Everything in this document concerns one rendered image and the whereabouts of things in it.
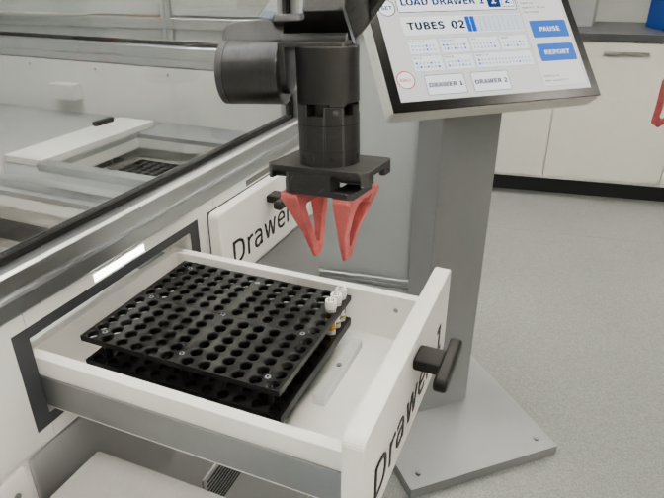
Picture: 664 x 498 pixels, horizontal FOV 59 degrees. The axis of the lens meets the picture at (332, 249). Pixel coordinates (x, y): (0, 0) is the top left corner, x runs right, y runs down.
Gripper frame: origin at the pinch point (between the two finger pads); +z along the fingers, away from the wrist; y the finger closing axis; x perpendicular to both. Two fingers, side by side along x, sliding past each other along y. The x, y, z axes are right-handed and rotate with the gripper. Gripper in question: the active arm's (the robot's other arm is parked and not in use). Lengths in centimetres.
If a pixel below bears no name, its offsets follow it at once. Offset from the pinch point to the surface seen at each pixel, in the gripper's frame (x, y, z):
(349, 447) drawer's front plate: -18.6, 10.5, 6.6
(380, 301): 7.0, 2.6, 8.8
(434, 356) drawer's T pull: -4.0, 12.3, 7.0
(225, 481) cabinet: 10, -26, 50
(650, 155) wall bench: 309, 39, 56
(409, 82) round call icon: 69, -16, -8
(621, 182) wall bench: 310, 27, 72
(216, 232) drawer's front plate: 10.7, -23.0, 5.4
